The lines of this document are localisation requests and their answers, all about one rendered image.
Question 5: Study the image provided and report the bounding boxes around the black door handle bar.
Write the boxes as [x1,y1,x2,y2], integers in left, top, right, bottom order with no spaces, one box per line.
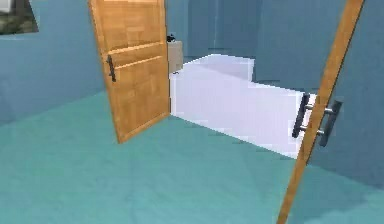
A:
[106,54,117,83]
[291,93,315,139]

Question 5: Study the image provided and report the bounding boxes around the grey door handle bar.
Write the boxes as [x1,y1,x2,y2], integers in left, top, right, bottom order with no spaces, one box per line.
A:
[316,100,344,148]

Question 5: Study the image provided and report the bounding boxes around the wooden panelled room door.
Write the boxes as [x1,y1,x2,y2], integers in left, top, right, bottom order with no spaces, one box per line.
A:
[87,0,171,145]

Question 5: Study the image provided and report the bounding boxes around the framed wall picture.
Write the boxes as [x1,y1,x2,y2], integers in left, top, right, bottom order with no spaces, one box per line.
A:
[0,0,40,36]

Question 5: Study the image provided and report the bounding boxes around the beige cabinet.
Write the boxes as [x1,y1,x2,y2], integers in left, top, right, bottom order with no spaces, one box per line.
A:
[167,40,184,75]

